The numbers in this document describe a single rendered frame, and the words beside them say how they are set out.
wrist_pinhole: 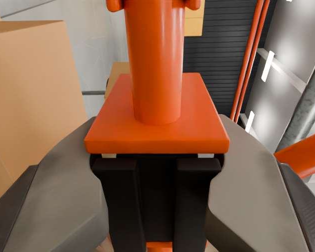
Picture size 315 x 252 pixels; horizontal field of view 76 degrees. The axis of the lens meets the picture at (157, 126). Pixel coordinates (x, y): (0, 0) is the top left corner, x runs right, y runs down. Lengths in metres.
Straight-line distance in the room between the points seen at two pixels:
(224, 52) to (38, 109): 11.36
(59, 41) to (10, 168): 0.17
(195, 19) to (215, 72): 4.97
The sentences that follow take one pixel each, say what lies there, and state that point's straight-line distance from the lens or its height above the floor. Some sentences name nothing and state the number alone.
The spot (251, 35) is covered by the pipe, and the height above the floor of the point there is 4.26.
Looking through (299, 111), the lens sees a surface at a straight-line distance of 6.58.
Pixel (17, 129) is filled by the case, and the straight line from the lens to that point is 0.22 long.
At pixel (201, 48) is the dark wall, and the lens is 11.17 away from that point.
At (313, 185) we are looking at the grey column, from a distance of 2.20.
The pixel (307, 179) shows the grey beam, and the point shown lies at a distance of 3.44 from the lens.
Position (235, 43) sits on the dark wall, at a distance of 11.51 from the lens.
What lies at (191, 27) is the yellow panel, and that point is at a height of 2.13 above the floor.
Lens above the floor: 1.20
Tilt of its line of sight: 2 degrees down
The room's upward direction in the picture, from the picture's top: 89 degrees clockwise
